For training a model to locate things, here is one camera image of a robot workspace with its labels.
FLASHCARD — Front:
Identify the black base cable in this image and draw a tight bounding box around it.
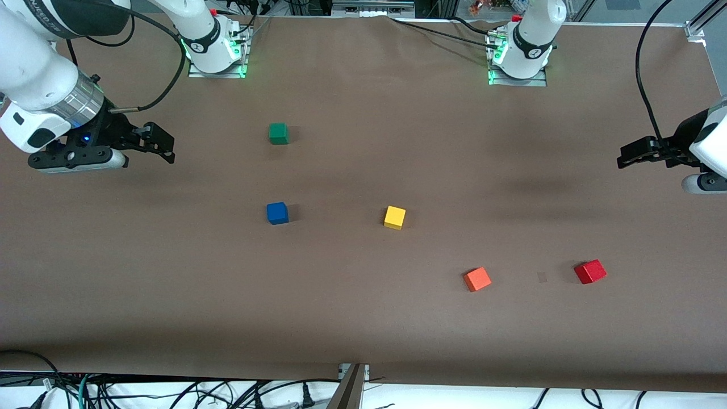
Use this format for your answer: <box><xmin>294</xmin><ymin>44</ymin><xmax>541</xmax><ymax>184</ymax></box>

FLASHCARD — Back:
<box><xmin>449</xmin><ymin>16</ymin><xmax>496</xmax><ymax>36</ymax></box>
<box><xmin>388</xmin><ymin>17</ymin><xmax>503</xmax><ymax>52</ymax></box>

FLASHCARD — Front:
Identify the orange wooden block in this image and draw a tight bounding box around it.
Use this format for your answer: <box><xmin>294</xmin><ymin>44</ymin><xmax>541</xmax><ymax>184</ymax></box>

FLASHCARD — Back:
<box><xmin>463</xmin><ymin>266</ymin><xmax>492</xmax><ymax>293</ymax></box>

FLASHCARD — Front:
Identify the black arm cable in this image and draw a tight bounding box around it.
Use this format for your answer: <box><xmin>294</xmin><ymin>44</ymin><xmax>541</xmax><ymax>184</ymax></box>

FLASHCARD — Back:
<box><xmin>634</xmin><ymin>0</ymin><xmax>676</xmax><ymax>143</ymax></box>
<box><xmin>67</xmin><ymin>9</ymin><xmax>189</xmax><ymax>113</ymax></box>

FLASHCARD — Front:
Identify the aluminium profile bar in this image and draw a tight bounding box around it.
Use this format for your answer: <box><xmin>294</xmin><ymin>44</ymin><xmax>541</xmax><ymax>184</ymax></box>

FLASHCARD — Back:
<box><xmin>326</xmin><ymin>364</ymin><xmax>370</xmax><ymax>409</ymax></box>

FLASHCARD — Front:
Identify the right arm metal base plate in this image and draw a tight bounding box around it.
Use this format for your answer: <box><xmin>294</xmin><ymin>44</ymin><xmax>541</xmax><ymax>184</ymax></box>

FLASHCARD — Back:
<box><xmin>187</xmin><ymin>26</ymin><xmax>249</xmax><ymax>80</ymax></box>

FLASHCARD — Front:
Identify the yellow wooden block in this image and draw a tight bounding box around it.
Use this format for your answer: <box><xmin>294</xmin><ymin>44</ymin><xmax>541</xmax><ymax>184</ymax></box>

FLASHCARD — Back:
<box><xmin>383</xmin><ymin>206</ymin><xmax>407</xmax><ymax>231</ymax></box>

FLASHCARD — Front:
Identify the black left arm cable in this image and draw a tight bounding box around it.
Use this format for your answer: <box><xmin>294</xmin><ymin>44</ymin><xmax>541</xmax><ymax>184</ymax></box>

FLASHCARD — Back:
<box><xmin>634</xmin><ymin>0</ymin><xmax>676</xmax><ymax>143</ymax></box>

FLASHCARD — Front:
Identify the black looped floor cable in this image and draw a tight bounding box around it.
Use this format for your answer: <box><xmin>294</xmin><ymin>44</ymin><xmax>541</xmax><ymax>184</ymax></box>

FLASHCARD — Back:
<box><xmin>0</xmin><ymin>349</ymin><xmax>61</xmax><ymax>393</ymax></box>

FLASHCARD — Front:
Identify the aluminium background rail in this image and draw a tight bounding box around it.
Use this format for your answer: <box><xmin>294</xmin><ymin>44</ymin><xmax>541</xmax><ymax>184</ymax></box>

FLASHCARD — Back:
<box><xmin>332</xmin><ymin>0</ymin><xmax>416</xmax><ymax>18</ymax></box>

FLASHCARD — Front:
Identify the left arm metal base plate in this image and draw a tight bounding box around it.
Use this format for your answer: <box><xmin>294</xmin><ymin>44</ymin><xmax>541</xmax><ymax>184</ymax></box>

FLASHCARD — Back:
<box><xmin>487</xmin><ymin>34</ymin><xmax>548</xmax><ymax>87</ymax></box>

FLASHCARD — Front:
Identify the red wooden block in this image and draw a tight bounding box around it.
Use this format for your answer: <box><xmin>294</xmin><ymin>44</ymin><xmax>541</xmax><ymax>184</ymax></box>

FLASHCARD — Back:
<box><xmin>574</xmin><ymin>259</ymin><xmax>608</xmax><ymax>285</ymax></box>

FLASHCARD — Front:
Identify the aluminium frame corner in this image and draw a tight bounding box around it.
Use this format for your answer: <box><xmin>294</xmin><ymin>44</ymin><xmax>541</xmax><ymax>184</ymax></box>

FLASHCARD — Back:
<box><xmin>684</xmin><ymin>0</ymin><xmax>727</xmax><ymax>41</ymax></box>

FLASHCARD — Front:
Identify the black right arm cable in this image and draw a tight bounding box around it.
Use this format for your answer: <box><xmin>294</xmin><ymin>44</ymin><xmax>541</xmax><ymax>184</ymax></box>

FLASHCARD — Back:
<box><xmin>67</xmin><ymin>9</ymin><xmax>189</xmax><ymax>113</ymax></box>

